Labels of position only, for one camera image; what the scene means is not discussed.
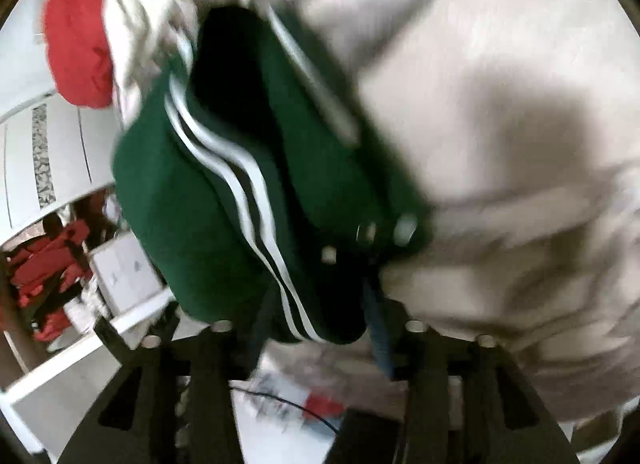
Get black cable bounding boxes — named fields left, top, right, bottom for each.
left=229, top=378, right=346, bottom=440

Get red cloth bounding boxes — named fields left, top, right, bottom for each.
left=42, top=0, right=143, bottom=110

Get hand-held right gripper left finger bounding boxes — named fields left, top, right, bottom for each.
left=57, top=289, right=281, bottom=464

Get floral bed sheet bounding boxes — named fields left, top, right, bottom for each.
left=102, top=0, right=236, bottom=125

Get white wardrobe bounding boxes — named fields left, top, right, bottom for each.
left=0, top=0, right=123, bottom=245

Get white bed rail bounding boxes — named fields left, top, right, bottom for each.
left=0, top=289, right=180, bottom=427

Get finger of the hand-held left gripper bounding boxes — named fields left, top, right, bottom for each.
left=320, top=211, right=432, bottom=270

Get black box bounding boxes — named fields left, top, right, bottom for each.
left=327, top=408, right=408, bottom=464

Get white box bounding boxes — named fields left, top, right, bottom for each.
left=89, top=233, right=169, bottom=316

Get green and cream striped jacket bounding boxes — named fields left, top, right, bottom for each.
left=111, top=0, right=640, bottom=425

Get red hanging clothes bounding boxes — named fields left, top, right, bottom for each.
left=5, top=214, right=93, bottom=342

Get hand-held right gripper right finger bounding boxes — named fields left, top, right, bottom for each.
left=325, top=281, right=573, bottom=464

